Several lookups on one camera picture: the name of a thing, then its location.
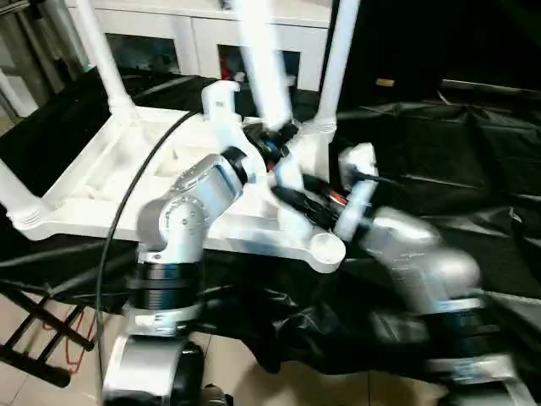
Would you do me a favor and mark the white cabinet with glass doors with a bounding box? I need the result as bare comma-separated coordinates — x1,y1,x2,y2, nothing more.
67,0,333,92

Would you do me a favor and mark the black backdrop cloth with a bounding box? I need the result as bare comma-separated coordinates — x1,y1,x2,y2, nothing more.
329,0,541,107

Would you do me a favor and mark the dark rounded robot body part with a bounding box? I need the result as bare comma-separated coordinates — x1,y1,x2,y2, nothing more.
202,382,233,406

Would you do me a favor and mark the grey curtain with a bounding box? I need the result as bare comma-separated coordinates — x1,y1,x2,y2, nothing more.
0,0,85,119

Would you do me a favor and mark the red cable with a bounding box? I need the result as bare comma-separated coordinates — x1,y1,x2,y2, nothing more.
41,304,96,376

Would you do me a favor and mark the black folding table frame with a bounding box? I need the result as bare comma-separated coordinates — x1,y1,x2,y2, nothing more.
0,283,96,388

